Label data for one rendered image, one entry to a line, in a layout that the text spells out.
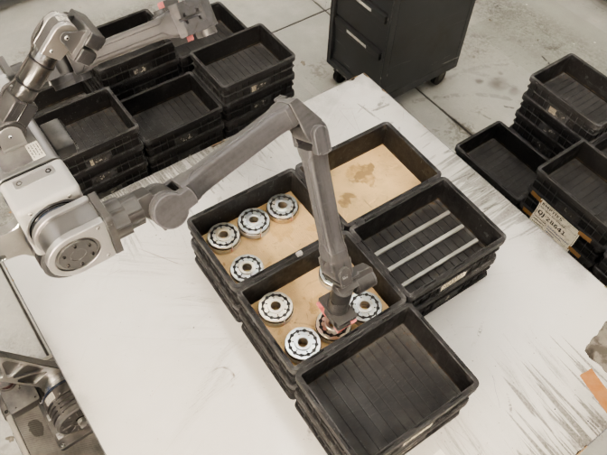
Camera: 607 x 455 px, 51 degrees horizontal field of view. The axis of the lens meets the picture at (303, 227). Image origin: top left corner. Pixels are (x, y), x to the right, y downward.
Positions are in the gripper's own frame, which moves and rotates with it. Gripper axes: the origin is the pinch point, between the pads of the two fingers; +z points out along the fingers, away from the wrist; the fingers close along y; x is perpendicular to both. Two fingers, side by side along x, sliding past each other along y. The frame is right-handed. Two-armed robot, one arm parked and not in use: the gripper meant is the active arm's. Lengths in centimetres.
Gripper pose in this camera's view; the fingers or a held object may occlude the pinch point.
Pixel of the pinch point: (333, 322)
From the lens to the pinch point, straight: 184.8
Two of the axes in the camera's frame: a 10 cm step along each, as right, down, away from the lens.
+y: -5.6, -7.0, 4.5
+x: -8.3, 4.1, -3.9
